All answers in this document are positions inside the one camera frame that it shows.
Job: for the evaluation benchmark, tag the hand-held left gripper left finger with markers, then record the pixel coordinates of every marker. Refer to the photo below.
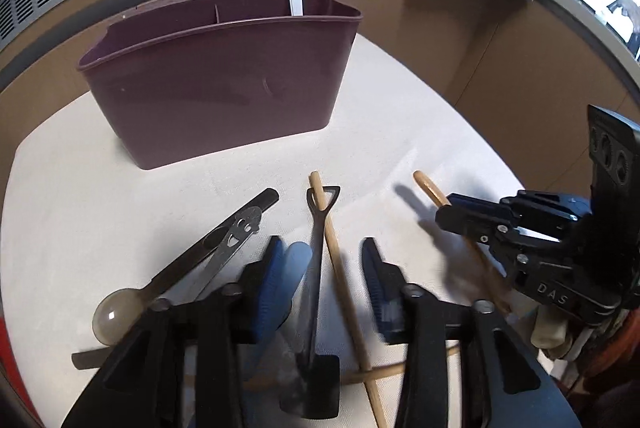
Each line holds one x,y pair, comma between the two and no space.
272,288

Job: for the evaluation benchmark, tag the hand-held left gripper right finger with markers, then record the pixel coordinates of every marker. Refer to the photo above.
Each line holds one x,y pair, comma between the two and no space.
380,293

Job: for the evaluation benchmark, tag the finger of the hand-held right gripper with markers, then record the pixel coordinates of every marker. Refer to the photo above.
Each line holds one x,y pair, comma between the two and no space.
480,233
540,208

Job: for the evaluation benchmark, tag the light blue plastic spoon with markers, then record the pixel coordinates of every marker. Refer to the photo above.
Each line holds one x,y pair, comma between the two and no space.
299,263

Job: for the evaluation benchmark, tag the wooden chopstick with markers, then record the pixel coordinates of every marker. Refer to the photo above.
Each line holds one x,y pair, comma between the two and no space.
385,370
340,268

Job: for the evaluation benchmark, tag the black shovel-shaped spoon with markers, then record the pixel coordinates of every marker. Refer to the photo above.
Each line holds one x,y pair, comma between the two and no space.
316,248

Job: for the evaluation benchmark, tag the wooden spoon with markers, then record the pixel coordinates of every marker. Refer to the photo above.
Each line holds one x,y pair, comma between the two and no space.
430,188

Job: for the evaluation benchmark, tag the purple plastic utensil holder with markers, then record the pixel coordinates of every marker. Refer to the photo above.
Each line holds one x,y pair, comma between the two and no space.
210,98

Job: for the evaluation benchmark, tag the person's right hand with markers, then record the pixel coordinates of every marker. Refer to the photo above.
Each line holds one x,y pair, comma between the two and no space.
550,333

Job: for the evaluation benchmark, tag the white tablecloth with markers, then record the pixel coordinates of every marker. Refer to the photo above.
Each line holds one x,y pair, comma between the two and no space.
400,148

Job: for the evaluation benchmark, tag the dark translucent plastic spoon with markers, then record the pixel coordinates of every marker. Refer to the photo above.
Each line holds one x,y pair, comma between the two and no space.
117,318

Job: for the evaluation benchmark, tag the red object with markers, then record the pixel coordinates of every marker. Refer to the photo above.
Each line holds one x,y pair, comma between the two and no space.
7,368

